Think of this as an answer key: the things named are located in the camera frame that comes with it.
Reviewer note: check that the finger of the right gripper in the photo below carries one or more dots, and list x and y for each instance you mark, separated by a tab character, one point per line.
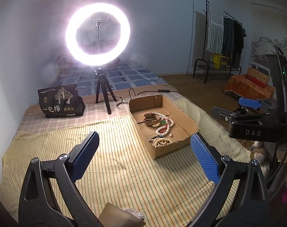
249	103
221	114

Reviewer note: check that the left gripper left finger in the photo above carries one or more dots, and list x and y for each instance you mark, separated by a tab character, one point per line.
81	155

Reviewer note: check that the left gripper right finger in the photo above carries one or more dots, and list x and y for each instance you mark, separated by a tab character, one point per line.
208	157

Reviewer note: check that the brown leather watch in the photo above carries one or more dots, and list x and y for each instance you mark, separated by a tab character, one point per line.
151	119

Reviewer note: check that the right gloved hand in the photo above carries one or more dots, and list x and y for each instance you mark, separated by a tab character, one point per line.
273	163

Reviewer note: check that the orange cloth covered box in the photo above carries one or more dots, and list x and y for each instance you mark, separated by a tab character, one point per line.
252	85

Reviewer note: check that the yellow striped cloth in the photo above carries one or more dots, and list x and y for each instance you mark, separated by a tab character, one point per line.
168	190

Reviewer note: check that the yellow crate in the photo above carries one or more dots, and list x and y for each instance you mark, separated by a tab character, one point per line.
220	62

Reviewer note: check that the cardboard box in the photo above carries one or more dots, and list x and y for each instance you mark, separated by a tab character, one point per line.
172	120

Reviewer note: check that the plaid brown blanket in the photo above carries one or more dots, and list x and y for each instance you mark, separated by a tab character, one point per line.
86	113

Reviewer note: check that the black snack bag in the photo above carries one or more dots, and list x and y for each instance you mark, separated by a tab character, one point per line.
61	101

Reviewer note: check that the dark hanging clothes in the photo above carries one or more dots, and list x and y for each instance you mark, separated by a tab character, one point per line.
233	42

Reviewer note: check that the white striped hanging towel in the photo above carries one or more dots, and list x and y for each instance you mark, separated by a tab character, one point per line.
215	29

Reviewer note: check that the folded floral quilt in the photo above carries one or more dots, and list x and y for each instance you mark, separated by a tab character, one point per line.
68	65

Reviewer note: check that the wall landscape painting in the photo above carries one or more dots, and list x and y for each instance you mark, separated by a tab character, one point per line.
269	30

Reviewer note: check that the ring light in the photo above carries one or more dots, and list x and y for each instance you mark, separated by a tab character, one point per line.
87	12

